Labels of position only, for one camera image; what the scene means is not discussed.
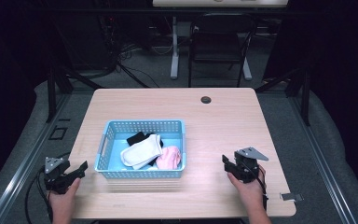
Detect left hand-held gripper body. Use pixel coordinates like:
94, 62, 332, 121
44, 156, 76, 195

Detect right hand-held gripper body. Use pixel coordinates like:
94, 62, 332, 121
229, 147, 269, 184

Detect person's left hand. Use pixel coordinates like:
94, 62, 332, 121
48, 177, 82, 217

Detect person's right hand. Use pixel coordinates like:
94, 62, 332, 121
226, 164, 268, 209

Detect blue plastic basket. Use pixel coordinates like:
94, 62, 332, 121
93, 119, 187, 180

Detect pink sock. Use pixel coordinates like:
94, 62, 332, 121
155, 145, 183, 171

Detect white sock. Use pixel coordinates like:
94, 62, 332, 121
119, 133, 164, 171

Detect black sock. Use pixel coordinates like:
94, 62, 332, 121
126, 131, 165, 167

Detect black folding chair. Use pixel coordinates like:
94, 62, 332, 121
187, 12, 259, 89

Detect white desk with legs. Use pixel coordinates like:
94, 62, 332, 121
151, 0, 290, 81

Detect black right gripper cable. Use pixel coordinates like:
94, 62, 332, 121
243, 163, 269, 211

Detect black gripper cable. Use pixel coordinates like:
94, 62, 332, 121
24, 151, 73, 224
243, 163, 269, 211

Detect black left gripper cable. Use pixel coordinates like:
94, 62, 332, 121
24, 151, 73, 224

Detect aluminium floor rail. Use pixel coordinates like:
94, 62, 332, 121
287, 92, 358, 224
0, 92, 73, 224

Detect black metal frame stand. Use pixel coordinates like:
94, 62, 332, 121
45, 60, 104, 124
255, 66, 312, 127

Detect black floor cables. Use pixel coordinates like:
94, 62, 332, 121
96, 15, 175, 89

